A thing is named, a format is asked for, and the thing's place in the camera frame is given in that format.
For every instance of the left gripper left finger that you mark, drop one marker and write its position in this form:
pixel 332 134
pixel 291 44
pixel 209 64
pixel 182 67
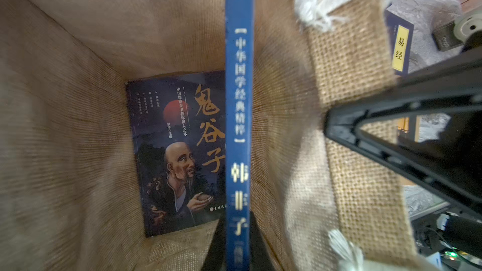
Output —
pixel 246 252

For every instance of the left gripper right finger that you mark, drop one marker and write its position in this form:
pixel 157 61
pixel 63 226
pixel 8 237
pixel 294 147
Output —
pixel 427 129

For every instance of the dark old man book front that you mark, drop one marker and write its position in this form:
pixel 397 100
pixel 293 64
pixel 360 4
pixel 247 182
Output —
pixel 178 126

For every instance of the blue hanfeizi book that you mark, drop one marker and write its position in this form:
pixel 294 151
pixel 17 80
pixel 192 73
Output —
pixel 239 59

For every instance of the burlap canvas tote bag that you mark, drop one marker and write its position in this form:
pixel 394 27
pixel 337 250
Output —
pixel 69 190

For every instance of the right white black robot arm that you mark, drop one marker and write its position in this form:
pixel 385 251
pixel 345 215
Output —
pixel 447 240

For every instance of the brown gold cover book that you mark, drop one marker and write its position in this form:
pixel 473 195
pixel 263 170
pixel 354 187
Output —
pixel 408 128

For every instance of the navy book yijing label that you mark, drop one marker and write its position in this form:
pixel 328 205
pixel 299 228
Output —
pixel 400 33

